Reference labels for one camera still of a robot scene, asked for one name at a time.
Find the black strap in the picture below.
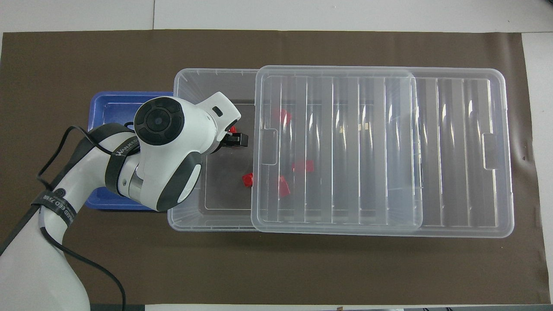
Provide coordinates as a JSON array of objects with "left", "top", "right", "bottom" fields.
[
  {"left": 104, "top": 135, "right": 141, "bottom": 196},
  {"left": 31, "top": 189, "right": 77, "bottom": 225}
]

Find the clear plastic lid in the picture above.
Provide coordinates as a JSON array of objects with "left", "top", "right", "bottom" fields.
[{"left": 250, "top": 65, "right": 516, "bottom": 238}]

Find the clear plastic box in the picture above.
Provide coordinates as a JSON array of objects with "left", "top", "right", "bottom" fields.
[{"left": 167, "top": 68, "right": 424, "bottom": 233}]

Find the blue plastic tray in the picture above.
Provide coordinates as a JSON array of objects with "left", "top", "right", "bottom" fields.
[{"left": 85, "top": 91, "right": 175, "bottom": 211}]

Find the black cable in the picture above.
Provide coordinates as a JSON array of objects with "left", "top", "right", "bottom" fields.
[{"left": 0, "top": 123, "right": 144, "bottom": 311}]

